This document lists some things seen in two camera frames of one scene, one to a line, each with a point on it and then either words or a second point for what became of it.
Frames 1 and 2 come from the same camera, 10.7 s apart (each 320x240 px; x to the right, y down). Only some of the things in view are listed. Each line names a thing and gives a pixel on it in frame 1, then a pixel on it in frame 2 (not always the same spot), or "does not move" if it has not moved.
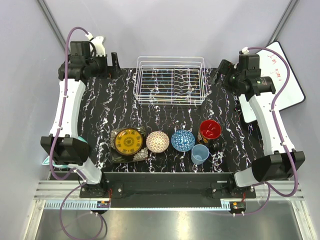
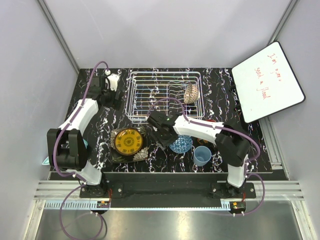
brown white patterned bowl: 157,141 → 191,94
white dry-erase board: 274,63 does not move
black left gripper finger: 109,69 → 117,104
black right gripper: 225,68 → 162,144
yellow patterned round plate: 128,141 does not move
